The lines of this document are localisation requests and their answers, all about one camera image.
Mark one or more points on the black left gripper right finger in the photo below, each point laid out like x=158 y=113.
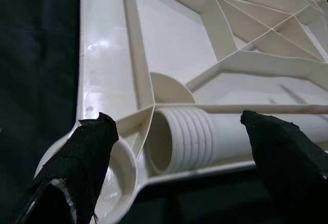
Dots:
x=289 y=162

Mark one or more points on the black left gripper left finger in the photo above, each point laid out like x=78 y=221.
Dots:
x=77 y=162

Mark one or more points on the white plastic table top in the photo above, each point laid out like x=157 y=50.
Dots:
x=102 y=55

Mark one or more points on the black tablecloth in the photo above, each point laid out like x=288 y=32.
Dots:
x=25 y=55

